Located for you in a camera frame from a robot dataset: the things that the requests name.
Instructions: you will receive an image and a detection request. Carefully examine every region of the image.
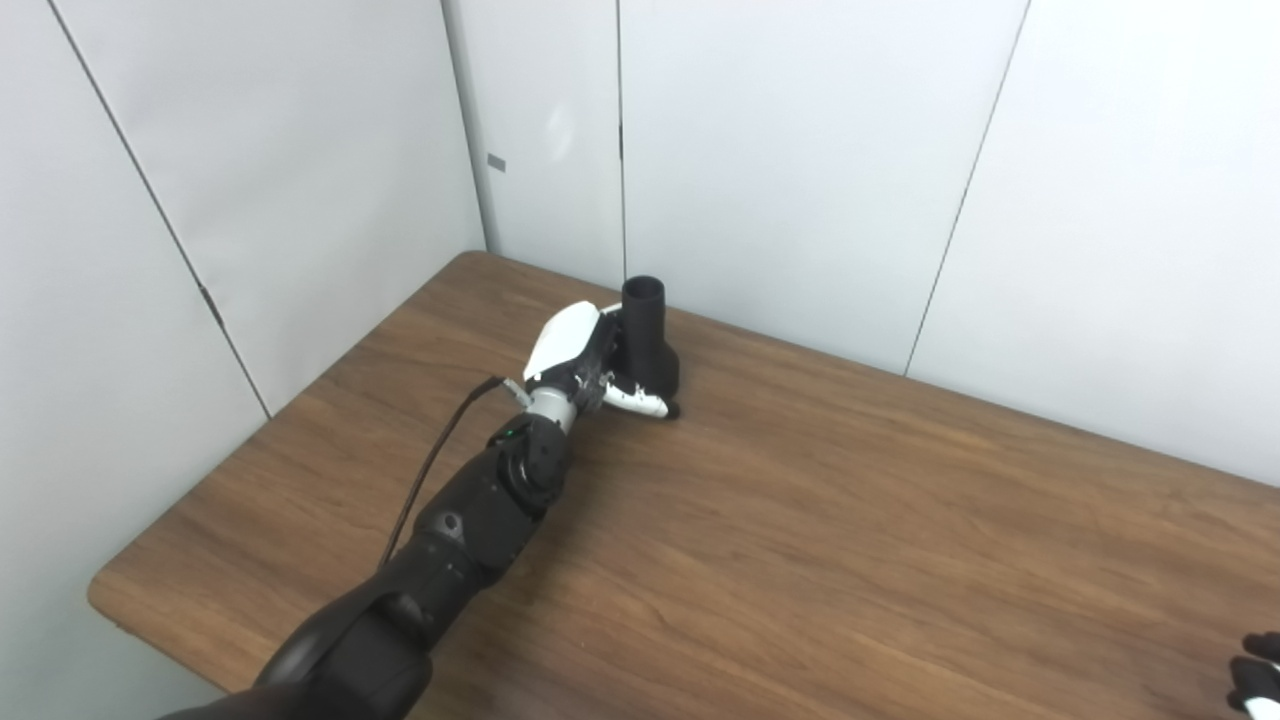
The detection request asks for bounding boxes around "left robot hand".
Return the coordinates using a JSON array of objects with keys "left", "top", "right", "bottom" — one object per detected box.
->
[{"left": 522, "top": 301, "right": 683, "bottom": 421}]

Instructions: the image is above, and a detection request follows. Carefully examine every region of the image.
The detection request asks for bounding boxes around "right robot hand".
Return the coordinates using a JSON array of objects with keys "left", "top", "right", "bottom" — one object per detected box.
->
[{"left": 1228, "top": 632, "right": 1280, "bottom": 717}]

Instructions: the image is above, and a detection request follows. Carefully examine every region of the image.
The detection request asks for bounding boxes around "black nozzle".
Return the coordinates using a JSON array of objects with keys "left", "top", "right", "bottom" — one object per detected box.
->
[{"left": 610, "top": 276, "right": 682, "bottom": 405}]

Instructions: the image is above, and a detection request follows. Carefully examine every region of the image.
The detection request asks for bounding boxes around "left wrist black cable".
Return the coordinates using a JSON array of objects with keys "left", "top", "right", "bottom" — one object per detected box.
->
[{"left": 377, "top": 376, "right": 527, "bottom": 573}]

